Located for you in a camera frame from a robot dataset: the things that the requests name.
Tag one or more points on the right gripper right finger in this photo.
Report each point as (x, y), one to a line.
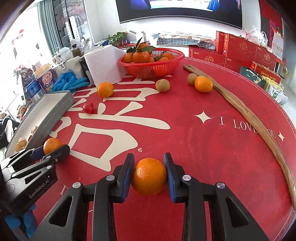
(229, 219)

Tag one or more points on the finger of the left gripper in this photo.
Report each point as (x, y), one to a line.
(22, 159)
(48, 160)

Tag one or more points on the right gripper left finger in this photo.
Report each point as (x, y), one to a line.
(68, 219)

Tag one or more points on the dried husk fruit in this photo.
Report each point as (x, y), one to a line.
(18, 147)
(34, 130)
(22, 142)

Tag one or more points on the red cherry tomato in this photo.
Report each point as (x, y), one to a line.
(88, 107)

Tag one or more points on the large orange mandarin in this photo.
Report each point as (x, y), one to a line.
(149, 177)

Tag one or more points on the brown longan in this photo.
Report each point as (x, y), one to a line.
(191, 78)
(162, 85)

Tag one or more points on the grey white storage tray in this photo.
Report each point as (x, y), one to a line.
(44, 115)

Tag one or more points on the blue snack package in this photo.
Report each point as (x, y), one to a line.
(35, 91)

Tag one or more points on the blue rubber gloves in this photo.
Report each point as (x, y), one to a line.
(69, 82)

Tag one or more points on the purple milk tea cup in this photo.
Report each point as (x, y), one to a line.
(46, 77)

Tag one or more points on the round red table mat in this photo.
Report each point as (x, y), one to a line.
(202, 131)

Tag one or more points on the white appliance with faucet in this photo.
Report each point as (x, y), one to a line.
(63, 61)

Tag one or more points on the black electronic device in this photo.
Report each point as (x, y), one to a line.
(86, 70)

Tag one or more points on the long wooden back scratcher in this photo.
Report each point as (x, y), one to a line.
(257, 124)

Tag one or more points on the white paper towel roll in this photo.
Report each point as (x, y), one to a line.
(103, 66)

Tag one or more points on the red plastic fruit basket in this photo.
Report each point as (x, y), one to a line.
(156, 69)

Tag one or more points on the potted green plant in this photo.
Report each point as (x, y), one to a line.
(119, 39)

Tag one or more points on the mandarins with leaves in basket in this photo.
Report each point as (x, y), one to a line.
(142, 53)

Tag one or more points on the small orange by scratcher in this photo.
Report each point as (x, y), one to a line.
(203, 84)

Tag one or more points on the brown longan by scratcher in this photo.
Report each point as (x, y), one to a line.
(191, 78)

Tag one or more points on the green gift box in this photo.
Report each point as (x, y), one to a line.
(252, 76)

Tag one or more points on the red gift boxes stack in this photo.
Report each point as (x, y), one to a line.
(233, 52)

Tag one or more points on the plaid cloth on counter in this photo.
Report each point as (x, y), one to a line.
(184, 39)

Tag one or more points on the wall television screen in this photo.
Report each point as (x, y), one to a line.
(226, 12)

